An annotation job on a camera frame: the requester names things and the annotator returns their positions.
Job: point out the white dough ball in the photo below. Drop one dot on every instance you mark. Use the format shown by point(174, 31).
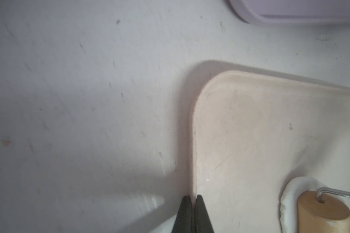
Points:
point(288, 201)

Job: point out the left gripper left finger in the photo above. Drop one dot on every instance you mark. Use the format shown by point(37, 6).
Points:
point(184, 219)

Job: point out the wooden dough roller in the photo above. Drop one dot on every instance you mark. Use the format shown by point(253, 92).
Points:
point(322, 211)

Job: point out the purple plastic tray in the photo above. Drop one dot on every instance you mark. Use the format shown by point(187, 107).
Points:
point(295, 12)

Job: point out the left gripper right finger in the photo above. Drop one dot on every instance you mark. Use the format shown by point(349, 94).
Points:
point(201, 219)

